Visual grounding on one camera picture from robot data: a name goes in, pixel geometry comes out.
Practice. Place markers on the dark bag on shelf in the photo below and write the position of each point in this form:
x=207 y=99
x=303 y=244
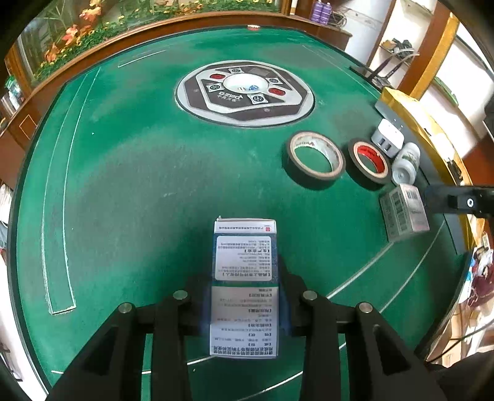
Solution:
x=401 y=45

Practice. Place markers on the flower wall mural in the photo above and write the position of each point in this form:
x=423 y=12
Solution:
x=115 y=19

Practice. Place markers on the white wall shelf unit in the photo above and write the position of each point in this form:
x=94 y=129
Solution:
x=389 y=23

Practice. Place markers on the purple bottle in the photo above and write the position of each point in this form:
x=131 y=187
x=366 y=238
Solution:
x=318 y=10
x=327 y=12

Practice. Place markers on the white pill bottle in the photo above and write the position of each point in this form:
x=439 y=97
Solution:
x=405 y=165

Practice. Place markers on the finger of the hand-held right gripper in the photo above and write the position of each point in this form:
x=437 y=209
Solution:
x=444 y=200

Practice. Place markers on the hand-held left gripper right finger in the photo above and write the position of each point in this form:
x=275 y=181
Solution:
x=285 y=308

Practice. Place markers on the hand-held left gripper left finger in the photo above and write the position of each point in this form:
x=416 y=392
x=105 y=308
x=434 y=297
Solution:
x=198 y=299

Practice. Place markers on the round mahjong table control panel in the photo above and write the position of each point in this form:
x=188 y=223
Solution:
x=231 y=112

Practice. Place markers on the white power adapter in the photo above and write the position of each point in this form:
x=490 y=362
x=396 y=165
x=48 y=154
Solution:
x=388 y=135

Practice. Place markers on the pink white barcode carton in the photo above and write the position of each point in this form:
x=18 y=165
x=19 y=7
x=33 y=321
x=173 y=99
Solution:
x=405 y=216

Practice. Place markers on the gold-rimmed white box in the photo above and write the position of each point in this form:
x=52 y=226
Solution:
x=424 y=123

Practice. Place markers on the black tape roll red core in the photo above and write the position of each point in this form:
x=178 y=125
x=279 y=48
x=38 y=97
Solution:
x=357 y=166

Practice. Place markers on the maroon cloth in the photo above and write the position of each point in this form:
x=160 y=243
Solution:
x=484 y=281

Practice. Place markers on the blue white medicine box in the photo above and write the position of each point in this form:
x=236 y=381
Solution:
x=245 y=270

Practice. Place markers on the black tape roll white core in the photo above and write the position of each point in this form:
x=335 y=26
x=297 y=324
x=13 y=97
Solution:
x=297 y=164

